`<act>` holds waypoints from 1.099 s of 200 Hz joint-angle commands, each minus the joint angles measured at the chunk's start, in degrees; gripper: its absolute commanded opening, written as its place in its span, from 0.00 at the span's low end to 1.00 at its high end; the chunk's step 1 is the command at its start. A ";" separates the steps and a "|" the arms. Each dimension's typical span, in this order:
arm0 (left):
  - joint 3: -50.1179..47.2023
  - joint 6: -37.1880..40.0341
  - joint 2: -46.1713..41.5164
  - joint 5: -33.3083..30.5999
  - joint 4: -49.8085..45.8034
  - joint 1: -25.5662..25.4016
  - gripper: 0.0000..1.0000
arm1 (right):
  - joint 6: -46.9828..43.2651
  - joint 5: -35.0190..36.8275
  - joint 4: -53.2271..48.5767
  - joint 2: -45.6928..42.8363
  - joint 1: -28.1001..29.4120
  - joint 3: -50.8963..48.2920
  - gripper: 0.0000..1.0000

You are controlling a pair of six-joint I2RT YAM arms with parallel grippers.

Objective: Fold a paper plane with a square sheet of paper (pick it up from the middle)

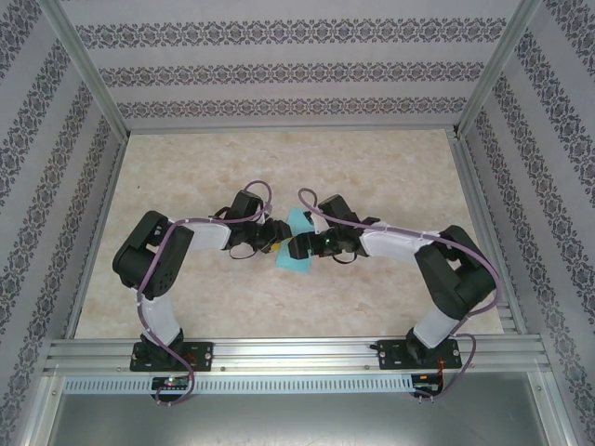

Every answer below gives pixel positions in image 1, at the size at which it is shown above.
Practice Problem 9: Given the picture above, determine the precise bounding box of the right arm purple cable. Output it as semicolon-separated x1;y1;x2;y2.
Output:
297;188;501;404

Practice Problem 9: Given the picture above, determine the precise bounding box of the slotted grey cable duct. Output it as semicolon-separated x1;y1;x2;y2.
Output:
62;374;415;395

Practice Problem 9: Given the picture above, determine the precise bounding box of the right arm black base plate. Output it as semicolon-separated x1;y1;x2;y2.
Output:
377;338;459;372

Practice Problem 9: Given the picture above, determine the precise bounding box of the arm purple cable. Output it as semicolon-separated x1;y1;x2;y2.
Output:
297;188;501;404
135;179;275;409

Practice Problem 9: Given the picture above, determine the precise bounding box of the aluminium side rail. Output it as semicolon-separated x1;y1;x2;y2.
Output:
62;134;131;340
448;132;554;340

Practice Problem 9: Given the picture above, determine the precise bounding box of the ribbed aluminium corner block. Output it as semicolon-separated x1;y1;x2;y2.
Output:
494;300;518;335

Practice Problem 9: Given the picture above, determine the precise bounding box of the turquoise cloth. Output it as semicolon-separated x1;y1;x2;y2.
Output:
273;207;315;275

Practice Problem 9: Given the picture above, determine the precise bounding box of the aluminium frame post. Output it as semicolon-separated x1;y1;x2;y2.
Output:
18;374;64;446
532;371;577;446
453;0;545;138
39;0;131;138

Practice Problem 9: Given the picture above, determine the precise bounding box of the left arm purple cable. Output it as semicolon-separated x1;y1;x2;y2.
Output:
135;179;275;409

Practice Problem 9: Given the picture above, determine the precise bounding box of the long aluminium mounting rail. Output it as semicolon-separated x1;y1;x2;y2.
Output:
44;336;552;375

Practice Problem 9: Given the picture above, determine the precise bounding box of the thin aluminium back rail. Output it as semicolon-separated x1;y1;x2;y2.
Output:
125;124;459;137

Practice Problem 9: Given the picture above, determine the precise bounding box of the right gripper thin black cable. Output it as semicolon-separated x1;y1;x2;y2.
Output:
331;250;363;268

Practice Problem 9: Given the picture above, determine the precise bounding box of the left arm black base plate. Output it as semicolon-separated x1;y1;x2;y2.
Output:
128;341;215;373

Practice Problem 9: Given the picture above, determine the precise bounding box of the grey sheet metal panel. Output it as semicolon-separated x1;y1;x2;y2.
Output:
27;374;573;446

